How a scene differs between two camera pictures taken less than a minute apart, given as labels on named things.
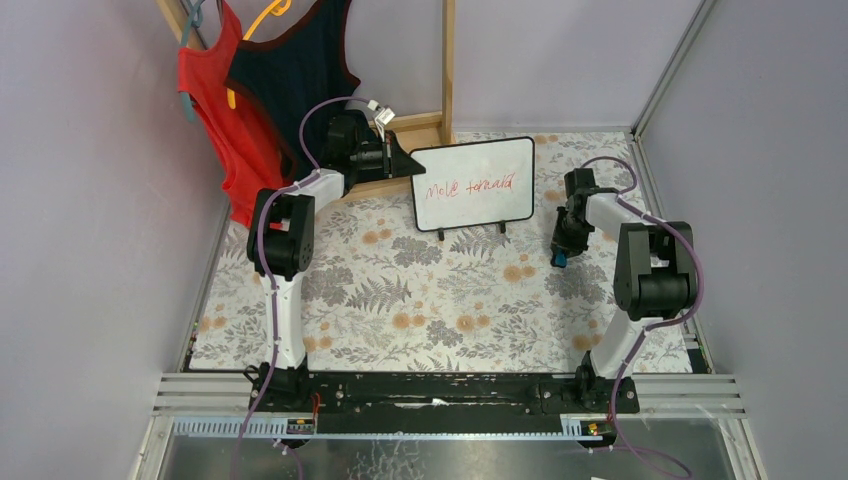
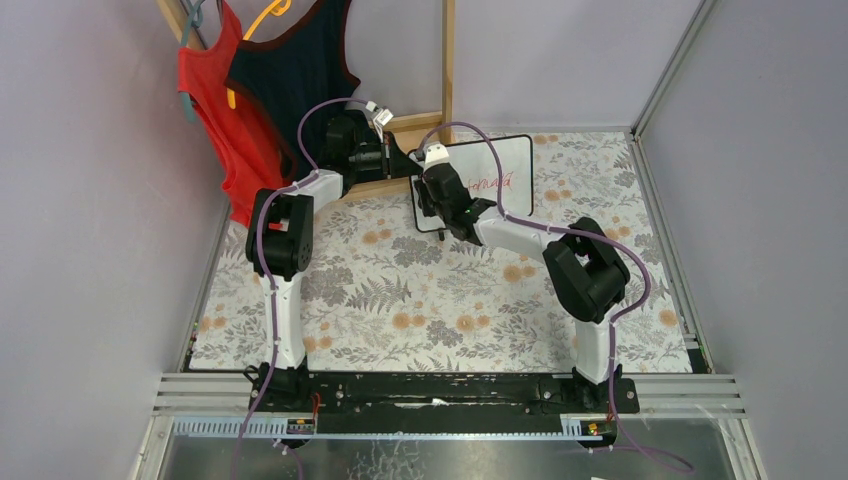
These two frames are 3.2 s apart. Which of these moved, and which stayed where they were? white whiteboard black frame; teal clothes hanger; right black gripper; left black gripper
Moved: right black gripper
Stayed: left black gripper; teal clothes hanger; white whiteboard black frame
